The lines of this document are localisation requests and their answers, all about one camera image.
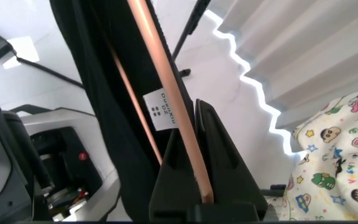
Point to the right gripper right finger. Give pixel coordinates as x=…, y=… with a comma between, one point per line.
x=232, y=186

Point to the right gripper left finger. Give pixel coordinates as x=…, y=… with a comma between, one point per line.
x=172, y=186

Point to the cream printed garment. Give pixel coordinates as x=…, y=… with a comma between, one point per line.
x=337, y=161

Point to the pink clothes hanger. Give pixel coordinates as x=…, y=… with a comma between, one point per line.
x=166, y=77

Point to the black garment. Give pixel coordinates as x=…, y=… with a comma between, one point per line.
x=104, y=93

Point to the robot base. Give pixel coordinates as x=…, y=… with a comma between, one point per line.
x=73, y=174

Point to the white curtain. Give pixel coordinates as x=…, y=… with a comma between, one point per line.
x=306, y=46

